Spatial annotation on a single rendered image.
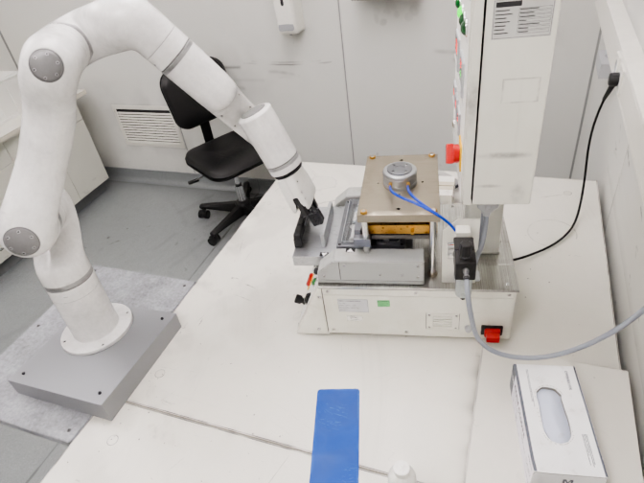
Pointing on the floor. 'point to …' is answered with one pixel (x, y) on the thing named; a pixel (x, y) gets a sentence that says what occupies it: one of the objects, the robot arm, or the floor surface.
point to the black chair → (214, 155)
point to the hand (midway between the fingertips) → (316, 217)
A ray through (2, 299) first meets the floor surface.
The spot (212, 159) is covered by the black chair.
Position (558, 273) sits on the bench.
